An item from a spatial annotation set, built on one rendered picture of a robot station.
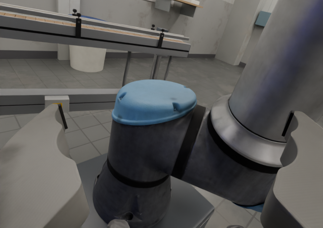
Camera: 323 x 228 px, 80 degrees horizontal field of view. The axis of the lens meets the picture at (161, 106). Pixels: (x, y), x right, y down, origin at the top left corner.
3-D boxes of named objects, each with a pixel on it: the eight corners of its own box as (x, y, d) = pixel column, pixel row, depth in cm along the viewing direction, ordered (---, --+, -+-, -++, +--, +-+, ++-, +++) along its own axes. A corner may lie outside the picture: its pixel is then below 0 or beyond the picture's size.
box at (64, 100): (45, 114, 108) (44, 99, 104) (44, 109, 111) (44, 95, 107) (69, 112, 114) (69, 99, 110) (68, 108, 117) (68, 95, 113)
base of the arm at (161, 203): (139, 155, 48) (147, 122, 44) (184, 201, 40) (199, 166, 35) (78, 182, 38) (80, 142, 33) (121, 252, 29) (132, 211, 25)
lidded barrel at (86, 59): (96, 60, 347) (99, 18, 315) (113, 72, 314) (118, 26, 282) (60, 60, 306) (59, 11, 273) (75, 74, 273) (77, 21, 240)
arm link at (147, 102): (126, 126, 41) (137, 64, 34) (188, 150, 38) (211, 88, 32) (91, 163, 30) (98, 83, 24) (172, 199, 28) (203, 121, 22)
